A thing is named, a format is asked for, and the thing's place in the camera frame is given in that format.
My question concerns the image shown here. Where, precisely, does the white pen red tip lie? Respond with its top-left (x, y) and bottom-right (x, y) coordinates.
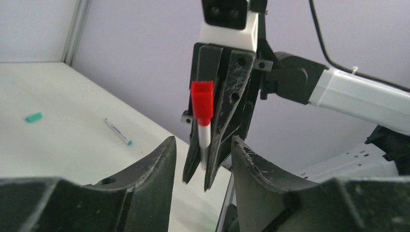
top-left (198, 124), bottom-right (211, 170)

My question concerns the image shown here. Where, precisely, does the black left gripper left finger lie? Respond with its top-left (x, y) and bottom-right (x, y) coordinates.
top-left (0, 136), bottom-right (177, 232)

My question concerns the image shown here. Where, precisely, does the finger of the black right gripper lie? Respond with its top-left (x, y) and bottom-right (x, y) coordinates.
top-left (182, 44), bottom-right (222, 183)
top-left (204, 50), bottom-right (256, 191)

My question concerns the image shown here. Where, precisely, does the red pen cap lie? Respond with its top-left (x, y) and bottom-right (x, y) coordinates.
top-left (190, 81), bottom-right (214, 126)

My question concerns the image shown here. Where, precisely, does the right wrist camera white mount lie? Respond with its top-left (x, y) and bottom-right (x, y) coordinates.
top-left (199, 0), bottom-right (268, 52)

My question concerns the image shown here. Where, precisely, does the aluminium frame profile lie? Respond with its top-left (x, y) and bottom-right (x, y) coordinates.
top-left (61, 0), bottom-right (92, 66)

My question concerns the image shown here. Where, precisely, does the white pen teal tip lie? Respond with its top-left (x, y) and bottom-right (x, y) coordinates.
top-left (104, 118), bottom-right (133, 146)

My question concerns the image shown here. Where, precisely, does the teal pen cap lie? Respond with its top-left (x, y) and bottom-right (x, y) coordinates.
top-left (25, 112), bottom-right (43, 123)

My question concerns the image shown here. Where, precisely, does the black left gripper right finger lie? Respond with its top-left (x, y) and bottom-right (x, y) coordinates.
top-left (232, 136), bottom-right (410, 232)

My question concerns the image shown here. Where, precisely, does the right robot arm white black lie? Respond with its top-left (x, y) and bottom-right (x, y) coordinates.
top-left (182, 11), bottom-right (410, 189)

